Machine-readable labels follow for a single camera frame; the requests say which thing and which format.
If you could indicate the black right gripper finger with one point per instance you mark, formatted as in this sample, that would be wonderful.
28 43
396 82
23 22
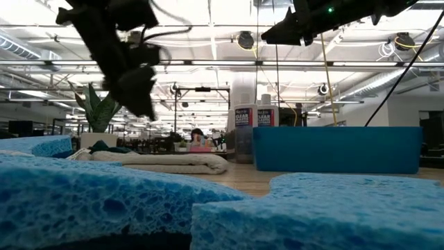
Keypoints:
282 33

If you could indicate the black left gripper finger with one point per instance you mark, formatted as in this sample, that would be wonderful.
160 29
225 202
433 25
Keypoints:
135 90

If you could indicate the dark green cloth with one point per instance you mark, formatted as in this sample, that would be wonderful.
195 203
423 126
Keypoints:
102 147

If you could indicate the grey waffle towel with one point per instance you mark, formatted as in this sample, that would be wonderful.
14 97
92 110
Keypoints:
166 163

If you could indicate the blue cellulose sponge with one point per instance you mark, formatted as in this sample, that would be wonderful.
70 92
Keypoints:
38 145
312 215
86 201

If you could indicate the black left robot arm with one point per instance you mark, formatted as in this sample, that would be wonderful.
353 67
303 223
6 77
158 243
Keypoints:
90 31

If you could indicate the green plant in white pot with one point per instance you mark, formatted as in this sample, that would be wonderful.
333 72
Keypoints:
97 119

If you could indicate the white building column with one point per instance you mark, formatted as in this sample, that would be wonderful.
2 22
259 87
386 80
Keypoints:
243 91

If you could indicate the person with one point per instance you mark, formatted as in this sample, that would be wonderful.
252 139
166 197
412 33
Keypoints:
197 133

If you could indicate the black equipment box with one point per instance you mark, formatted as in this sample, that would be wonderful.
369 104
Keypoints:
289 116

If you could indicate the brown two-compartment tray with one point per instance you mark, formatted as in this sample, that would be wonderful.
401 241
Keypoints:
243 146

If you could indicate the blue plastic bin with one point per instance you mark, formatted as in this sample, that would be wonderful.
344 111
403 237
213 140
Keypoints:
333 149

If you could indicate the black distant rig frame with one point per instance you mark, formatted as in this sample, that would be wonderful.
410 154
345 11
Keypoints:
203 89

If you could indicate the silver air duct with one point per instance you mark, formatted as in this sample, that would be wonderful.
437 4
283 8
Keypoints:
392 81
21 50

